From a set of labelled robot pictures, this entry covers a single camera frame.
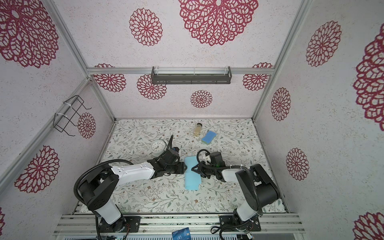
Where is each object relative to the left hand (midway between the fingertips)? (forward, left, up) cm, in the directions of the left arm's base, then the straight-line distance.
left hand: (183, 169), depth 90 cm
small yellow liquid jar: (+33, -10, -2) cm, 34 cm away
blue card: (-32, -1, -3) cm, 33 cm away
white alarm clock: (+16, +17, 0) cm, 23 cm away
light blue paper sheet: (-6, -6, -1) cm, 9 cm away
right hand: (+1, -7, +1) cm, 7 cm away
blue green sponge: (+26, -18, -4) cm, 32 cm away
